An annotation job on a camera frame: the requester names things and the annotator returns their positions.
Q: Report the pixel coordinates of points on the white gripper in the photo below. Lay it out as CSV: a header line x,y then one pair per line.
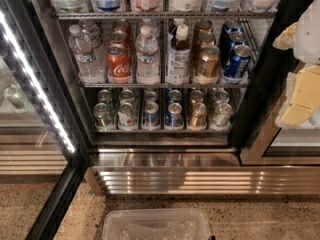
x,y
309,34

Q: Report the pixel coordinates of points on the blue pepsi can front bottom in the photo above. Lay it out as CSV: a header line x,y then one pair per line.
x,y
174,115

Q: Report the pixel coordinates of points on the blue pepsi can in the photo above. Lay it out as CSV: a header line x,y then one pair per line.
x,y
174,96
174,115

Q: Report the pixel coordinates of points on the blue can front middle shelf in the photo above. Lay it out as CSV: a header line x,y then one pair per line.
x,y
238,61

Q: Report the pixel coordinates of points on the blue can shelf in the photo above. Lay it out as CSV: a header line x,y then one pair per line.
x,y
234,38
229,26
238,61

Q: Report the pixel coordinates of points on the blue can rear middle shelf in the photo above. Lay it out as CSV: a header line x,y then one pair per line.
x,y
229,26

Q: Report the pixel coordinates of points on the silver can rear bottom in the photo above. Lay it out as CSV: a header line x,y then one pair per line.
x,y
219,97

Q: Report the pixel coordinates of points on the silver can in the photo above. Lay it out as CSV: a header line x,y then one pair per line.
x,y
219,97
222,114

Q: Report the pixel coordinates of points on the gold can front middle shelf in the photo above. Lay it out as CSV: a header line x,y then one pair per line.
x,y
207,61

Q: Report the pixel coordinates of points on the gold can shelf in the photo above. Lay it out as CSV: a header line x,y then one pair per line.
x,y
204,39
207,61
203,26

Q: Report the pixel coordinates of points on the silver can front bottom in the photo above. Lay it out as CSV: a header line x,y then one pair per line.
x,y
222,114

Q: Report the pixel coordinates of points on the gold can rear middle shelf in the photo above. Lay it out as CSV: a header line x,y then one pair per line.
x,y
203,26

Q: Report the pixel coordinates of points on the gold can rear bottom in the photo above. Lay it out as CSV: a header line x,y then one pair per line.
x,y
196,96

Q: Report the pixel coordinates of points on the gold can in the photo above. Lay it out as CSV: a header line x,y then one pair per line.
x,y
198,115
196,96

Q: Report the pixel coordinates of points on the gold can front bottom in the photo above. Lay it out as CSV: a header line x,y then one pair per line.
x,y
198,115

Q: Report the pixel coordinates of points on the blue pepsi can rear bottom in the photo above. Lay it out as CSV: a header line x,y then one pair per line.
x,y
174,96

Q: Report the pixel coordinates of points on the red blue can rear bottom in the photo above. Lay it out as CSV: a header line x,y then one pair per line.
x,y
150,96

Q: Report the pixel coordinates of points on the red blue can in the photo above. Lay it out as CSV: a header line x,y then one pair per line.
x,y
151,114
150,96

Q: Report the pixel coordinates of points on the red blue can front bottom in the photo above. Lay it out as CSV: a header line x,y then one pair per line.
x,y
151,114

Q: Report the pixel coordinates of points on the white red can rear bottom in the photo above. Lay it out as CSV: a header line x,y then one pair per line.
x,y
127,96

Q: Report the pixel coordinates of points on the white red can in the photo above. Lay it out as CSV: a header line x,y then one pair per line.
x,y
127,96
126,114

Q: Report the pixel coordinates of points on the white red can front bottom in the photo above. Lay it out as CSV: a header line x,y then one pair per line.
x,y
126,114

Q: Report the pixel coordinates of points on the red coca cola can front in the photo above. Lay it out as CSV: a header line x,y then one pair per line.
x,y
118,61

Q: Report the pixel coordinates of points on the red coca cola can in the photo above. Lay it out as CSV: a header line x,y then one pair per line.
x,y
122,25
118,61
119,38

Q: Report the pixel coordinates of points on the red coca cola can rear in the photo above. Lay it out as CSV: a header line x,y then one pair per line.
x,y
122,25

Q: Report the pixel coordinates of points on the red coca cola can middle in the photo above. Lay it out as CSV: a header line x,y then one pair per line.
x,y
119,38

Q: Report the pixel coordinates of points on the green can rear bottom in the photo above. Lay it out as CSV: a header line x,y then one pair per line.
x,y
105,96

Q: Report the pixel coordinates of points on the glass fridge door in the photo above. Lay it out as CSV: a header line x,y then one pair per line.
x,y
39,176

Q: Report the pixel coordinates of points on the brown tea bottle front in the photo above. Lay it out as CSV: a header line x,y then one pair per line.
x,y
178,56

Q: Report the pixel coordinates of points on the water bottle centre front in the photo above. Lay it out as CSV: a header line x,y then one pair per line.
x,y
147,56

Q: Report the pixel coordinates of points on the water bottle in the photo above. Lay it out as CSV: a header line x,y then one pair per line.
x,y
82,49
93,31
147,56

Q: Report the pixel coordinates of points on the water bottle rear left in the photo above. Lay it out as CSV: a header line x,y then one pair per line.
x,y
93,31

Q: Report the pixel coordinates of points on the water bottle front left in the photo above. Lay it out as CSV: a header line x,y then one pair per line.
x,y
82,49

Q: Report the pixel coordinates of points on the clear plastic bin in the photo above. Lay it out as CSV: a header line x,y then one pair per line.
x,y
157,224

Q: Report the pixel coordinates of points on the white LED light strip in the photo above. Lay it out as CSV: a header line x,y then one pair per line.
x,y
10,37

